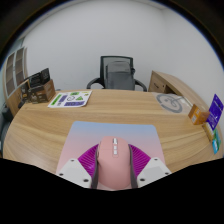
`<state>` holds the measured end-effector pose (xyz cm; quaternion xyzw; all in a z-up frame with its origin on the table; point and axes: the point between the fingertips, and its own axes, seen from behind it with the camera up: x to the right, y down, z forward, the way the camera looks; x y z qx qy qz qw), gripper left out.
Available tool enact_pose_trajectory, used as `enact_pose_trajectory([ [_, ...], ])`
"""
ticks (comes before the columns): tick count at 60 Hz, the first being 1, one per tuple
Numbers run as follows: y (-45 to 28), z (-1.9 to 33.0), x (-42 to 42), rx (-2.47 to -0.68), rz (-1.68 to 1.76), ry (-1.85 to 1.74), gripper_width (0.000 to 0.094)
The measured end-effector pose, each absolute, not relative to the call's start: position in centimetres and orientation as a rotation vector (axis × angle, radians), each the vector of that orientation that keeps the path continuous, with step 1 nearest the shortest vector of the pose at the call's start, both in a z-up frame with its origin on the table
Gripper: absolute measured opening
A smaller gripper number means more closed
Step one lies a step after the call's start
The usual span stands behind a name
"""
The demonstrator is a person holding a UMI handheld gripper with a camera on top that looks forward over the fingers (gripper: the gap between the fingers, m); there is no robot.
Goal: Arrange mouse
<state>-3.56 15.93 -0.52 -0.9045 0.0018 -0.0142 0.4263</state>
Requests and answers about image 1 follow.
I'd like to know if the small brown cardboard box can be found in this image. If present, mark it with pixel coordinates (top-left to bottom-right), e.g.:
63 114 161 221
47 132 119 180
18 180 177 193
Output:
19 81 32 101

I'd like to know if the green box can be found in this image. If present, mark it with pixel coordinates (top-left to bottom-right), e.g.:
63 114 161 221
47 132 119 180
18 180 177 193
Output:
211 128 222 155

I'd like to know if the black box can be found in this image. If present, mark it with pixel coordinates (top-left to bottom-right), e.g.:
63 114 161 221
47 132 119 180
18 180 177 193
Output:
28 67 51 88

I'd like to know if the black mesh office chair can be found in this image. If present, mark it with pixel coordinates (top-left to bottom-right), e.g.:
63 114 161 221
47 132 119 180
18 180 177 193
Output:
86 55 148 92

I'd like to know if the pink computer mouse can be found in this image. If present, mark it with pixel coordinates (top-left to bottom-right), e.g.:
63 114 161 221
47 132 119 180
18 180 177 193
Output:
95 135 134 191

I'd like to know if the grey backpack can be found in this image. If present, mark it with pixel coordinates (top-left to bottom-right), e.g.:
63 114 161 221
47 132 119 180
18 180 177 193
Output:
105 61 136 91

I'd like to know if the pink and blue mouse pad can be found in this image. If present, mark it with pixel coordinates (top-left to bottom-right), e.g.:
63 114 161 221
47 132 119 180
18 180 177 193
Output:
55 120 167 174

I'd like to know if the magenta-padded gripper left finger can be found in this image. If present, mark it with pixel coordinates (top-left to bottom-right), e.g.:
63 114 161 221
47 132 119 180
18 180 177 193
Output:
55 143 100 190

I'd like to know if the white sheet with circle print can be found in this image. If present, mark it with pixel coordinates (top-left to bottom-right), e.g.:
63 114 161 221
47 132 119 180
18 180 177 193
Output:
151 92 194 114

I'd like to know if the purple sign card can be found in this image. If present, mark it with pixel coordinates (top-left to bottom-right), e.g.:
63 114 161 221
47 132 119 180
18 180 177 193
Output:
205 93 224 131

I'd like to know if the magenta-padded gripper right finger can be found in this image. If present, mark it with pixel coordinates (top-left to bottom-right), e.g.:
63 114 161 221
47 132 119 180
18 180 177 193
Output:
128 143 173 190

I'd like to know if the wooden side desk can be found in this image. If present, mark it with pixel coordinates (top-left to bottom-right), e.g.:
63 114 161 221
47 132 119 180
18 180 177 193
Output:
147 69 209 111

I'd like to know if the wooden shelf unit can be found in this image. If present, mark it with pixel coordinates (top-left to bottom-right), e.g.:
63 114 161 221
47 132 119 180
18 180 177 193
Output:
2 46 32 117

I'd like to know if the orange box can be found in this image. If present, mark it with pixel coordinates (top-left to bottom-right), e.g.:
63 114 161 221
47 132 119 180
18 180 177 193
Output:
187 103 211 126

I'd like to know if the large brown cardboard box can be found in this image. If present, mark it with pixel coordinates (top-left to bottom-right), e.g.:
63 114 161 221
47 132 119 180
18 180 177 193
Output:
28 79 57 103

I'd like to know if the white sheet with green print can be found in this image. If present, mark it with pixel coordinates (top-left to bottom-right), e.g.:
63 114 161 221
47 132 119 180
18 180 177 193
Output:
47 90 93 109

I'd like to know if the small yellow box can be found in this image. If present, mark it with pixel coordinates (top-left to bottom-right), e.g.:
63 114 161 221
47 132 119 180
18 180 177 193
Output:
201 122 216 142

